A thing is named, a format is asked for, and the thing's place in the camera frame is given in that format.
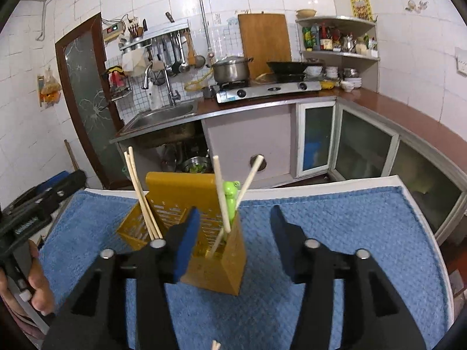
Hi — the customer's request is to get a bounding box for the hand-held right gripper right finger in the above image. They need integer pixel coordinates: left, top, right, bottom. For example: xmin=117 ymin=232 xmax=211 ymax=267
xmin=270 ymin=205 xmax=427 ymax=350

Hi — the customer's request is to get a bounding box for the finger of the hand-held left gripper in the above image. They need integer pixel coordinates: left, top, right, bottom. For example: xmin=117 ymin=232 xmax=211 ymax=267
xmin=36 ymin=170 xmax=87 ymax=208

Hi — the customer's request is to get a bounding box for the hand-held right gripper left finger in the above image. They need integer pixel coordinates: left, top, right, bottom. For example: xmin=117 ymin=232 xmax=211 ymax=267
xmin=43 ymin=206 xmax=202 ymax=350

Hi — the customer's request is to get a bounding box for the yellow slotted utensil holder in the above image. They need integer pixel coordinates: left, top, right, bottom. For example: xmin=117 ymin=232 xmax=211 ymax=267
xmin=117 ymin=171 xmax=247 ymax=297

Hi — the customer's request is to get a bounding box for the green-handled fork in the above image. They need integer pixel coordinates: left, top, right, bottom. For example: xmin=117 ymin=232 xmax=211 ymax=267
xmin=222 ymin=180 xmax=241 ymax=243

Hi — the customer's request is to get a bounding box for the wooden chopsticks pair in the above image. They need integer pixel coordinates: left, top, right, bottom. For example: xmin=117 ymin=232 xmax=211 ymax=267
xmin=210 ymin=155 xmax=265 ymax=259
xmin=128 ymin=146 xmax=163 ymax=240

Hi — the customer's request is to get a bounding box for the cup of dark utensils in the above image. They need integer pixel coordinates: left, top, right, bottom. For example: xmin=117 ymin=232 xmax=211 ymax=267
xmin=128 ymin=18 xmax=148 ymax=41

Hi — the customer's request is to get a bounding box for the person's left hand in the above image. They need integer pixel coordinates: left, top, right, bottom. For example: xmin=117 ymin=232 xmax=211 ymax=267
xmin=0 ymin=242 xmax=56 ymax=317

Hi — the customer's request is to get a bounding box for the wooden stick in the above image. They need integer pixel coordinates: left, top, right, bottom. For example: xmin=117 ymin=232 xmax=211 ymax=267
xmin=65 ymin=139 xmax=79 ymax=172

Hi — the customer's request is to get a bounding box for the blue textured blanket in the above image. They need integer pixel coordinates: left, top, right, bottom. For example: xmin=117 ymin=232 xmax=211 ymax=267
xmin=38 ymin=186 xmax=455 ymax=350

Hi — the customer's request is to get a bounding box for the steel bowl of greens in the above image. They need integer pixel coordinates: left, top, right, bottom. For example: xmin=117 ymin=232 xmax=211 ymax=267
xmin=181 ymin=156 xmax=212 ymax=174

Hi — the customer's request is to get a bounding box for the brown frosted glass door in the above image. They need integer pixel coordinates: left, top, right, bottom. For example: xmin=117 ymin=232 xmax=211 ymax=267
xmin=55 ymin=13 xmax=132 ymax=190

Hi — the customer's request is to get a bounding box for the orange plastic bag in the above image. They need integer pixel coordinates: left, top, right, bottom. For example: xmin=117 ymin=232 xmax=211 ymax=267
xmin=36 ymin=66 xmax=62 ymax=108

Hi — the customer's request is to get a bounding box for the kitchen counter with cabinets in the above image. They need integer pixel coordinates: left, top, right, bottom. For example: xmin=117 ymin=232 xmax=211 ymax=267
xmin=109 ymin=89 xmax=467 ymax=249

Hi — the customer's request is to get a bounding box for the stainless steel sink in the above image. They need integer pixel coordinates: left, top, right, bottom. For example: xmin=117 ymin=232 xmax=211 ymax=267
xmin=109 ymin=101 xmax=199 ymax=143

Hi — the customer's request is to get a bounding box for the white soap bottle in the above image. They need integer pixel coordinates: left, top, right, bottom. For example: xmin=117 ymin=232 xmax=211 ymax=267
xmin=148 ymin=82 xmax=161 ymax=110

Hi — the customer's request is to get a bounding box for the white hanging cloth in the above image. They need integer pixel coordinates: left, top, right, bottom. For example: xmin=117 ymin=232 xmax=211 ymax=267
xmin=122 ymin=52 xmax=147 ymax=77

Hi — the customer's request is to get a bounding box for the metal faucet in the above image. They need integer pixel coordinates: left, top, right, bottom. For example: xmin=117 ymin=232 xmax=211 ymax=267
xmin=142 ymin=62 xmax=181 ymax=107

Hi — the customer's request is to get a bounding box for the steel gas stove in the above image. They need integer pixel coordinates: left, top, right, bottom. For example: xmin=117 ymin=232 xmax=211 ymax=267
xmin=215 ymin=79 xmax=322 ymax=103

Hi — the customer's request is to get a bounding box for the white electric control box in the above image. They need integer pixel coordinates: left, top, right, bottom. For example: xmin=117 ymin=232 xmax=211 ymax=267
xmin=103 ymin=22 xmax=126 ymax=41

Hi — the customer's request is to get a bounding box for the metal ladle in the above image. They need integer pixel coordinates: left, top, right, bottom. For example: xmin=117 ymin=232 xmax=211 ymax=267
xmin=178 ymin=34 xmax=191 ymax=74

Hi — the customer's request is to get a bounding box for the stack of white bowls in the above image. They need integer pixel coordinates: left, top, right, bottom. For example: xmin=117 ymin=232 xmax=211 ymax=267
xmin=326 ymin=66 xmax=362 ymax=92

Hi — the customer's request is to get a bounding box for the black wok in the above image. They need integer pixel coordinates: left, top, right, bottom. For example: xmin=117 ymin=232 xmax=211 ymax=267
xmin=266 ymin=61 xmax=325 ymax=75

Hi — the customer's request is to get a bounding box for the steel pot with lid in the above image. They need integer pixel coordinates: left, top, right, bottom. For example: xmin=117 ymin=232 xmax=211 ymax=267
xmin=210 ymin=56 xmax=254 ymax=84

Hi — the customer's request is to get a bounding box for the wooden spatula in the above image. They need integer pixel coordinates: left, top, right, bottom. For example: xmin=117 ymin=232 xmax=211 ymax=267
xmin=185 ymin=31 xmax=198 ymax=66

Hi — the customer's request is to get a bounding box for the white corner shelf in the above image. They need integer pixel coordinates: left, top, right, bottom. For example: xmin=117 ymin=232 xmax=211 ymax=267
xmin=295 ymin=15 xmax=381 ymax=92

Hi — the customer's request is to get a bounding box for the wooden cutting board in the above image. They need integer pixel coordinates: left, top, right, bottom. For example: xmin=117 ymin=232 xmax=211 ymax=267
xmin=238 ymin=13 xmax=292 ymax=80

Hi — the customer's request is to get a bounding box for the green bottle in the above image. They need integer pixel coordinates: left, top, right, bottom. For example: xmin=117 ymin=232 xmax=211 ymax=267
xmin=303 ymin=25 xmax=321 ymax=51

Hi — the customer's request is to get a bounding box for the dark sauce bottle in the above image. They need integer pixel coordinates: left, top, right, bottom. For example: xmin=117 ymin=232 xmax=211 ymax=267
xmin=319 ymin=24 xmax=334 ymax=51

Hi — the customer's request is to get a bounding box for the vertical metal pipe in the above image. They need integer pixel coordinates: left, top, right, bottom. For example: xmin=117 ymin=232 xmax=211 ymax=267
xmin=195 ymin=0 xmax=214 ymax=57

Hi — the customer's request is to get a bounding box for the wire wall basket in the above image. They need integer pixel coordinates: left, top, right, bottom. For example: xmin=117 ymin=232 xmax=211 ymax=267
xmin=106 ymin=66 xmax=133 ymax=102

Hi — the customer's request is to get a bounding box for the yellow hose loop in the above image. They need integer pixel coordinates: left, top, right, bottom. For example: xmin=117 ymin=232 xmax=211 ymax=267
xmin=184 ymin=67 xmax=214 ymax=92

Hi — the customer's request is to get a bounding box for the metal wall utensil rack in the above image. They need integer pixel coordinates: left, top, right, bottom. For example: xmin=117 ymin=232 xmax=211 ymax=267
xmin=120 ymin=22 xmax=191 ymax=52

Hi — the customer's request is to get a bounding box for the grey wall conduit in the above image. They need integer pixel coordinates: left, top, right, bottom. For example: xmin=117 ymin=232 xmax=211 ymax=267
xmin=36 ymin=0 xmax=70 ymax=41

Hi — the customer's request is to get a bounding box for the yellow wall poster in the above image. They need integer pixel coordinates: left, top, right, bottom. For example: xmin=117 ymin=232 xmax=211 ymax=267
xmin=350 ymin=0 xmax=374 ymax=22

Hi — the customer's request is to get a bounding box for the white wall switch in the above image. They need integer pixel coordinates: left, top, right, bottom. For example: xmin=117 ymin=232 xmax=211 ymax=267
xmin=454 ymin=47 xmax=467 ymax=75

